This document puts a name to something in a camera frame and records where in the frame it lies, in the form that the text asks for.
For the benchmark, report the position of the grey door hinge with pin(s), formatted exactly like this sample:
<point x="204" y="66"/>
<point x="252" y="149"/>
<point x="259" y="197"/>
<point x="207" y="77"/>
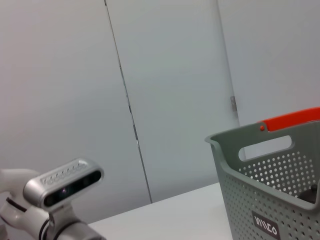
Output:
<point x="233" y="103"/>

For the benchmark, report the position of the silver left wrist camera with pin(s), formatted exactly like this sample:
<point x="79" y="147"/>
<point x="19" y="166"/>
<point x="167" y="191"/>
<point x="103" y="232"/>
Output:
<point x="62" y="185"/>

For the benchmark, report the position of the grey-green perforated storage bin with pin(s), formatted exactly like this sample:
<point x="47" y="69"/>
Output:
<point x="220" y="155"/>

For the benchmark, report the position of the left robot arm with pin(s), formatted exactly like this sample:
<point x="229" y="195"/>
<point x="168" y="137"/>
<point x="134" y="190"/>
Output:
<point x="25" y="222"/>

